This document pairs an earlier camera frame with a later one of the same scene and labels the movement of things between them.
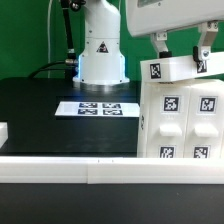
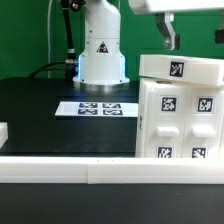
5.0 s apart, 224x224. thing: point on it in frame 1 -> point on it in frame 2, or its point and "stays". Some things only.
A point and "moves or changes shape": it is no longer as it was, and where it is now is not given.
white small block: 167,121 stays
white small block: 205,123 stays
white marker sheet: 98,109 stays
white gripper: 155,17 -> 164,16
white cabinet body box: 181,119 stays
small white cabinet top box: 180,67 moves or changes shape
